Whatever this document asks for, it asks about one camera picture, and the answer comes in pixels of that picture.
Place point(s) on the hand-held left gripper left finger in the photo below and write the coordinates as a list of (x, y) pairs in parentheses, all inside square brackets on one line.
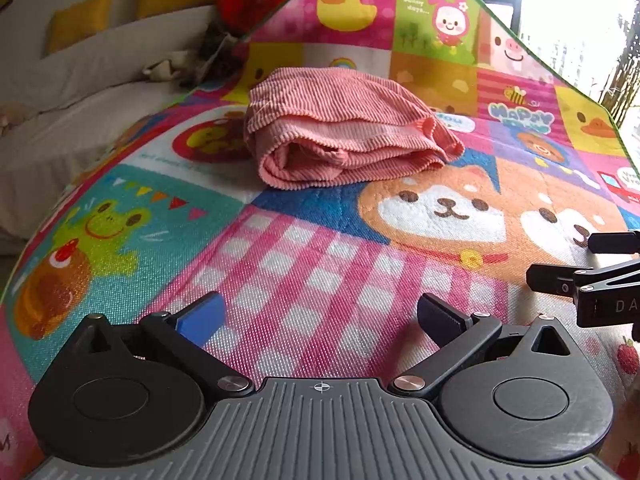
[(202, 317)]

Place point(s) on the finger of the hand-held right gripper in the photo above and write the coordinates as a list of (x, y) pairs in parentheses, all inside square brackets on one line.
[(615, 242), (550, 279)]

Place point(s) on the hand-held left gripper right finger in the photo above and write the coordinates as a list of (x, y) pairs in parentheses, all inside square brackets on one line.
[(440, 317)]

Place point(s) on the pink ribbed garment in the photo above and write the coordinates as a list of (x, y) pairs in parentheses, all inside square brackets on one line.
[(340, 125)]

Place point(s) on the cartoon printed play mat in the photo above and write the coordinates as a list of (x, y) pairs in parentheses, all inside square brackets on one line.
[(310, 280)]

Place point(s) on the green palm plant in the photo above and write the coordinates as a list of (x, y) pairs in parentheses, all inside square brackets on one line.
[(627, 75)]

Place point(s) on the white sofa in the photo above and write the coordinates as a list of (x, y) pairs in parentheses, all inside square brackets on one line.
[(85, 110)]

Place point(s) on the beige crumpled cloth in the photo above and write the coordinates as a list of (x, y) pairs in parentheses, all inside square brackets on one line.
[(162, 67)]

